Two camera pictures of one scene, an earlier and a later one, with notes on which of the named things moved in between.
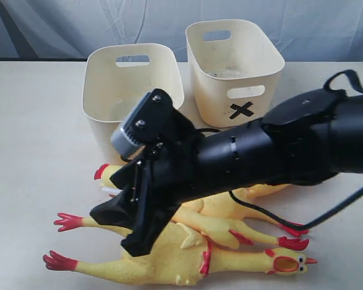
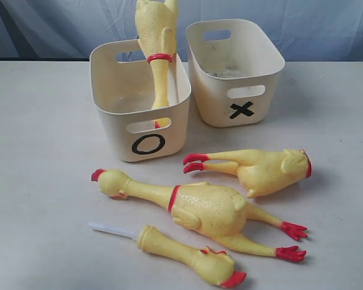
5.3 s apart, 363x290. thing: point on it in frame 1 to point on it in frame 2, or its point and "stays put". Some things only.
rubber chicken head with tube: x=221 y=222 to x=212 y=267
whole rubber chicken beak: x=184 y=260 to x=156 y=21
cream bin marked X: x=235 y=72 stays put
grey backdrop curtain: x=303 y=31 stays put
